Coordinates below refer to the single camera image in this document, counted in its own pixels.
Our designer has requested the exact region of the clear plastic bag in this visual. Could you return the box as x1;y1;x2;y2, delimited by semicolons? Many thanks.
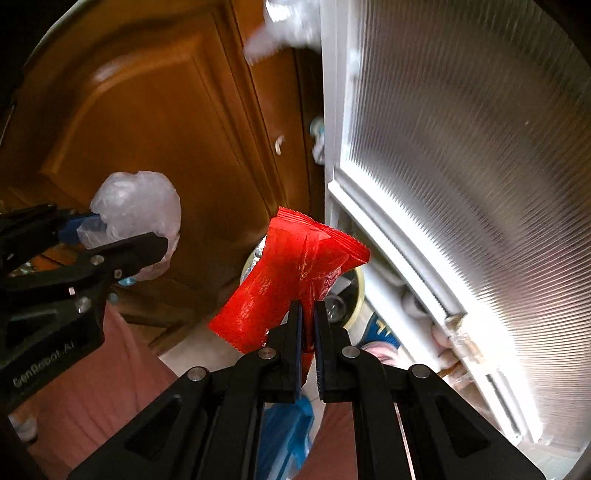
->
77;171;181;286
243;0;322;66

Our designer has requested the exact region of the red snack wrapper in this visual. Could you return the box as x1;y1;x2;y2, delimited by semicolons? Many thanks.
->
209;207;370;353

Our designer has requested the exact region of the brown ceramic jar bin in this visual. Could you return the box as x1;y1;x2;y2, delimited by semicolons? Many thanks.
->
239;236;365;328

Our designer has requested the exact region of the blue slipper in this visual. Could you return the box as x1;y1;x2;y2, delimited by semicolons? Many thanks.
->
255;313;403;480

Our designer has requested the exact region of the brown wooden cabinet door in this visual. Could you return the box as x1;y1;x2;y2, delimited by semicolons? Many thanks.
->
1;1;324;354

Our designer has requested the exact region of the hanging clear plastic bag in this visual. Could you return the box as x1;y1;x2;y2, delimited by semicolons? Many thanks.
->
243;0;322;66

